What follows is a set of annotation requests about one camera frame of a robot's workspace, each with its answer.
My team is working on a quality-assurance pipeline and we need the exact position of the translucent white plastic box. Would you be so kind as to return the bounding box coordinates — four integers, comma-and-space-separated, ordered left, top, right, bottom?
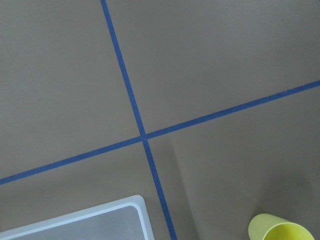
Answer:
0, 195, 155, 240

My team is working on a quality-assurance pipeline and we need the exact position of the yellow plastic cup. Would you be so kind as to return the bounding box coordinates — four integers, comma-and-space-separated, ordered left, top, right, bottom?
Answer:
248, 213, 315, 240

